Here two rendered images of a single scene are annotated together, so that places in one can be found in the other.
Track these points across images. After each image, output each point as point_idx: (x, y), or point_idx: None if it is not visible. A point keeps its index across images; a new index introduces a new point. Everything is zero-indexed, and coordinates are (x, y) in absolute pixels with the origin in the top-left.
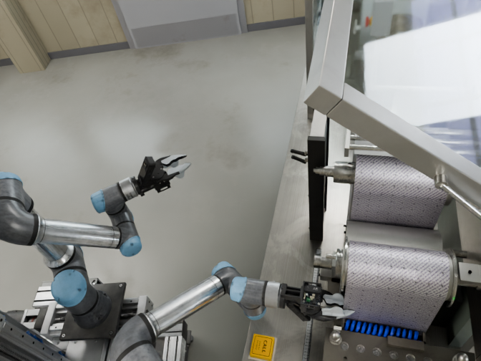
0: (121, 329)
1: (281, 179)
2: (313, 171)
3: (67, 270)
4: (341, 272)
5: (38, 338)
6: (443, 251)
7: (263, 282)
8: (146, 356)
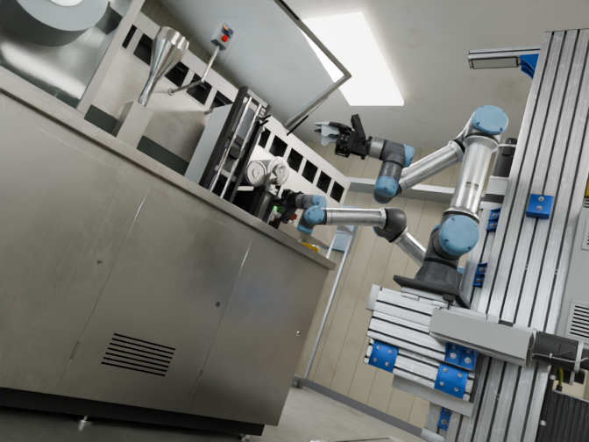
0: (398, 210)
1: (193, 181)
2: (264, 129)
3: None
4: (287, 169)
5: (483, 281)
6: None
7: (308, 194)
8: None
